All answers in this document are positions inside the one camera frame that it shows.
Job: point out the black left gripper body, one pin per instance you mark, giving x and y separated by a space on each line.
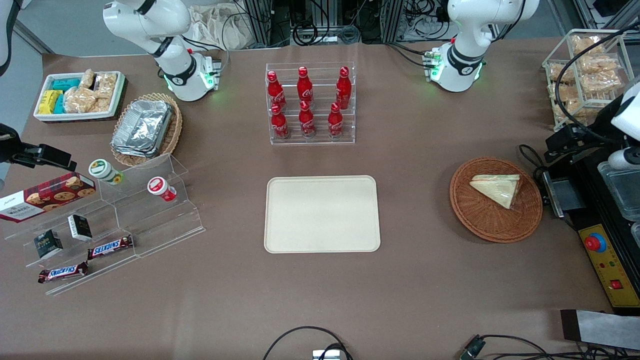
586 135

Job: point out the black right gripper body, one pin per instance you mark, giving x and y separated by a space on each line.
11 148

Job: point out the triangle sandwich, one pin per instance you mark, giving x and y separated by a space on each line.
497 190

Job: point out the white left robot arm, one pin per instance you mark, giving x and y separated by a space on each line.
475 20

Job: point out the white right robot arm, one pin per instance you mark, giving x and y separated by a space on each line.
150 20

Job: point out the round brown wicker basket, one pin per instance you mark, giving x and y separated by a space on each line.
480 220

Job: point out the oval light wicker basket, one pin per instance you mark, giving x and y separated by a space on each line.
172 135

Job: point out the beige plastic tray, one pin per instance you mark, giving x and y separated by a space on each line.
322 215

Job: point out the clear bag of crackers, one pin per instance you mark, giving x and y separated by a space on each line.
585 45
106 86
567 97
80 100
560 72
87 79
597 72

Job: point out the red tartan cookie box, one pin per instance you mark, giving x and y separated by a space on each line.
45 197

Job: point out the white rectangular snack bin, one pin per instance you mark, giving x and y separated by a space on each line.
75 116

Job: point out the green lid yogurt cup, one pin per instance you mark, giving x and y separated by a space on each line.
104 171

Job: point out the teal snack packet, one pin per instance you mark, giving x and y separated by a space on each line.
65 84
60 105

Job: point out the yellow snack packet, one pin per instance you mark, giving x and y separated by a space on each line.
49 102

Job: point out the clear plastic container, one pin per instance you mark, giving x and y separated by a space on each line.
622 190

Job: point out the small black box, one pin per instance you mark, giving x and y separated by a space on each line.
80 227
48 244

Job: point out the stacked foil containers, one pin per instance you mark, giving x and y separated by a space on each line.
142 127

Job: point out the red emergency stop button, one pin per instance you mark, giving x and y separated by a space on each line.
595 243

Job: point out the clear acrylic snack rack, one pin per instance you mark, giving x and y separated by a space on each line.
595 31

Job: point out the brown chocolate bar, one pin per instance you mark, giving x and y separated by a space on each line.
63 272
110 247

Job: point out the red lid yogurt cup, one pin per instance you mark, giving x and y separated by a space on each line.
160 187

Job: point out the clear acrylic tiered stand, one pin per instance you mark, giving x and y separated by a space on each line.
165 225

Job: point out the black machine with yellow panel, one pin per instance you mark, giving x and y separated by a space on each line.
607 280

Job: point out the grey strip with black end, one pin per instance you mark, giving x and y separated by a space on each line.
605 327

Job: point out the beige cloth bag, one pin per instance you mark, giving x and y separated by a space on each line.
215 27

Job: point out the red cola bottle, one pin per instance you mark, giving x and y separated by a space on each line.
275 92
307 122
335 124
343 90
304 87
279 125

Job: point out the clear acrylic bottle rack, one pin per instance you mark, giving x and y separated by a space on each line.
320 142

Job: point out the silver connector block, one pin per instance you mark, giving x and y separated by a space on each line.
326 355

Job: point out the aluminium frame post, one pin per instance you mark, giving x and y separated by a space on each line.
260 20
392 20

